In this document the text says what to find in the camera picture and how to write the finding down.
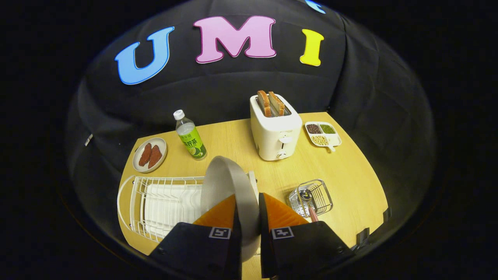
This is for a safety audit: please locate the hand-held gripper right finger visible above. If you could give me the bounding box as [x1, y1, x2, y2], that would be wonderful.
[259, 192, 355, 279]

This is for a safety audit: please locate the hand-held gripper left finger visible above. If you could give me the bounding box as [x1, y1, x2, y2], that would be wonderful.
[149, 194, 242, 280]

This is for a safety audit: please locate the spoon with checked handle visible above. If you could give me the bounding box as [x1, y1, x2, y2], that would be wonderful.
[300, 189, 319, 223]

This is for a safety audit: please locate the metal wire basket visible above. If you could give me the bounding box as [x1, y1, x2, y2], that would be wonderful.
[287, 179, 333, 218]

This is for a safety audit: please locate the grey round plate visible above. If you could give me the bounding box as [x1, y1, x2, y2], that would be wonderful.
[200, 156, 261, 263]

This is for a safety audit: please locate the white wire dish rack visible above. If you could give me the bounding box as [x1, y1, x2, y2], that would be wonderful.
[117, 171, 259, 243]

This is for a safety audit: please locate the small beige plate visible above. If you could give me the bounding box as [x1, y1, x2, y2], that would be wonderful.
[132, 137, 168, 173]

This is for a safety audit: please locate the white divided dish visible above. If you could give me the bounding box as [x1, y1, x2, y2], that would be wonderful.
[304, 121, 342, 152]

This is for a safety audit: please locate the white drip tray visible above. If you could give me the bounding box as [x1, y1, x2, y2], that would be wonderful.
[144, 184, 205, 238]

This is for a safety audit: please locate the white toaster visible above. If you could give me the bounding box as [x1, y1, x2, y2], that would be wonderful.
[250, 93, 303, 161]

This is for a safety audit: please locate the red sausage piece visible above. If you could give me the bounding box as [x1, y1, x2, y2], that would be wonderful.
[148, 145, 163, 169]
[139, 143, 152, 167]

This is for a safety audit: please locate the green label drink bottle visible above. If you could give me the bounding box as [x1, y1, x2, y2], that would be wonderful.
[173, 110, 207, 160]

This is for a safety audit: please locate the black backdrop cloth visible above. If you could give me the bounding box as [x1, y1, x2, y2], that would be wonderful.
[64, 0, 436, 253]

